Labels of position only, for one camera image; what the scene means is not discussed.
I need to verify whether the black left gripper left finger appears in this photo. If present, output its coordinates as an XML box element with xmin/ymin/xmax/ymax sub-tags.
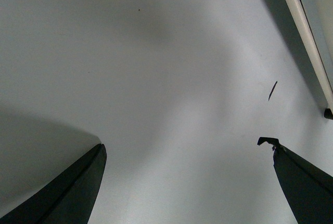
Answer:
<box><xmin>1</xmin><ymin>144</ymin><xmax>106</xmax><ymax>223</ymax></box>

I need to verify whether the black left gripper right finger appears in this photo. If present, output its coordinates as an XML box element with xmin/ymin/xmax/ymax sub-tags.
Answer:
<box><xmin>257</xmin><ymin>137</ymin><xmax>332</xmax><ymax>223</ymax></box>

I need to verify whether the cream Toshiba toaster oven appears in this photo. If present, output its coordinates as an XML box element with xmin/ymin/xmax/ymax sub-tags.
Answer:
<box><xmin>285</xmin><ymin>0</ymin><xmax>332</xmax><ymax>120</ymax></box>

